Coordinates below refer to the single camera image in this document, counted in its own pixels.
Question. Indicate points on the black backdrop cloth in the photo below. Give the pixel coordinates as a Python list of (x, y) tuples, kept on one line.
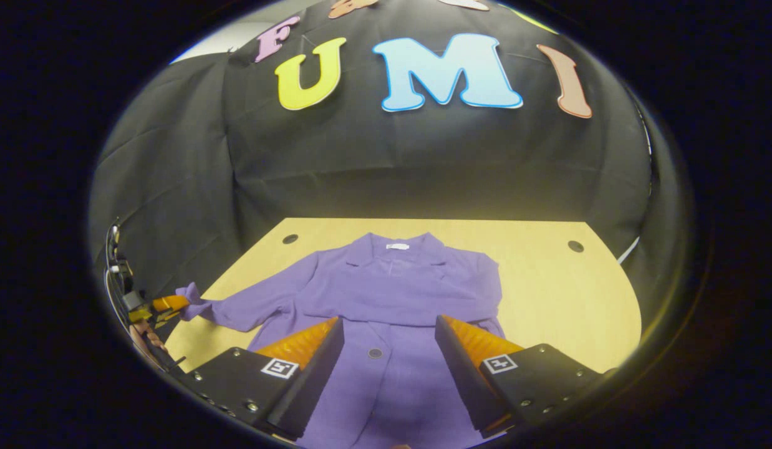
[(423, 162)]

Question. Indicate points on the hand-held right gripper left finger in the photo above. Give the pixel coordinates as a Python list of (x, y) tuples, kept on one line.
[(311, 386)]

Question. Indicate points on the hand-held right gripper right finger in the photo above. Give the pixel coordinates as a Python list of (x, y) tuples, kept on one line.
[(467, 386)]

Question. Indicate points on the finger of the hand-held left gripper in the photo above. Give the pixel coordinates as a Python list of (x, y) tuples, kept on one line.
[(171, 304)]

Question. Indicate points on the purple shirt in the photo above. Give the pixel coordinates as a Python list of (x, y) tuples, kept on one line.
[(392, 293)]

